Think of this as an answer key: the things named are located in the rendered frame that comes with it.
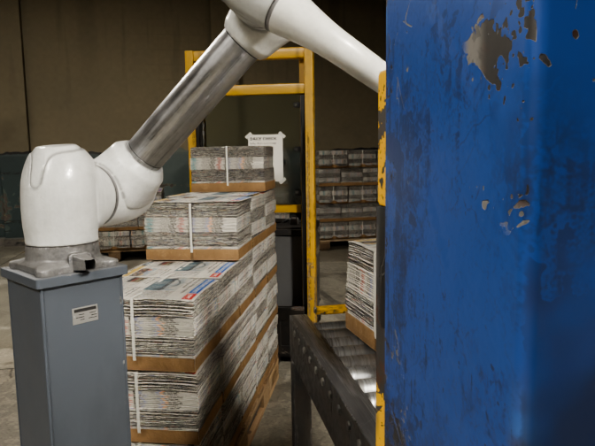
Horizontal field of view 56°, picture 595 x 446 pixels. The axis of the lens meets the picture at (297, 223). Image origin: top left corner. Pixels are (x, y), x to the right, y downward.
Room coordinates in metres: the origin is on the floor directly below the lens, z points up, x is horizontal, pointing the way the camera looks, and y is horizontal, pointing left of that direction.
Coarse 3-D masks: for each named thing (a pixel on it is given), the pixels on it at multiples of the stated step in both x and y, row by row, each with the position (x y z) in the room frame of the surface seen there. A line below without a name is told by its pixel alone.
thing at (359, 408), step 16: (304, 320) 1.47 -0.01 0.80; (304, 336) 1.34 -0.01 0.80; (320, 336) 1.34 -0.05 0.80; (304, 352) 1.31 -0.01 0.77; (320, 352) 1.23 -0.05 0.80; (304, 368) 1.33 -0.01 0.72; (320, 368) 1.15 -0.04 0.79; (336, 368) 1.13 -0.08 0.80; (320, 384) 1.16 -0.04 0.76; (336, 384) 1.05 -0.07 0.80; (352, 384) 1.05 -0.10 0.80; (320, 400) 1.16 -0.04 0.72; (336, 400) 1.01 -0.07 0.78; (352, 400) 0.98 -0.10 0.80; (368, 400) 0.98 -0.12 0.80; (336, 416) 1.02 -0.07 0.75; (352, 416) 0.91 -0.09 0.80; (368, 416) 0.91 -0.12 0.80; (336, 432) 1.02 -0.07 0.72; (352, 432) 0.91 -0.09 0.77; (368, 432) 0.86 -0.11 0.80
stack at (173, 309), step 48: (144, 288) 1.75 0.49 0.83; (192, 288) 1.74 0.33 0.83; (240, 288) 2.21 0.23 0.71; (144, 336) 1.63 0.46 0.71; (192, 336) 1.61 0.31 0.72; (240, 336) 2.17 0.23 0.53; (144, 384) 1.63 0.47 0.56; (192, 384) 1.62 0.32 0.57; (240, 384) 2.16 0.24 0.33; (240, 432) 2.19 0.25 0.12
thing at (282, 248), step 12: (276, 228) 3.48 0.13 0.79; (288, 228) 3.47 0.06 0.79; (300, 228) 3.46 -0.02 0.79; (276, 240) 3.45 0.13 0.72; (288, 240) 3.44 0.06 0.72; (300, 240) 3.43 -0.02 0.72; (276, 252) 3.45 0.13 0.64; (288, 252) 3.44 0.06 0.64; (300, 252) 3.43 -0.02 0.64; (288, 264) 3.44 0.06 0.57; (300, 264) 3.43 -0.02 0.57; (276, 276) 3.45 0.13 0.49; (288, 276) 3.44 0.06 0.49; (300, 276) 3.43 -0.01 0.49; (288, 288) 3.44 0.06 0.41; (300, 288) 3.43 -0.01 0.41; (288, 300) 3.44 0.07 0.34; (300, 300) 3.43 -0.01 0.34
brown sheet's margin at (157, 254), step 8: (240, 248) 2.20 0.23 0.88; (248, 248) 2.36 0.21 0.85; (152, 256) 2.21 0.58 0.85; (160, 256) 2.20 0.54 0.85; (168, 256) 2.20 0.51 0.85; (176, 256) 2.20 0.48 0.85; (184, 256) 2.19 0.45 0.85; (192, 256) 2.19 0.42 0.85; (200, 256) 2.19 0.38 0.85; (208, 256) 2.18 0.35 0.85; (216, 256) 2.18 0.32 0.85; (224, 256) 2.18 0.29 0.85; (232, 256) 2.17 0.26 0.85; (240, 256) 2.20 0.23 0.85
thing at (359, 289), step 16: (368, 240) 1.37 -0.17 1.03; (352, 256) 1.35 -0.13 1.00; (368, 256) 1.26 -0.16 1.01; (352, 272) 1.36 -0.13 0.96; (368, 272) 1.26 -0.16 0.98; (352, 288) 1.34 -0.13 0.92; (368, 288) 1.25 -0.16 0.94; (352, 304) 1.33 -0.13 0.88; (368, 304) 1.24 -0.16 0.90; (368, 320) 1.25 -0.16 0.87
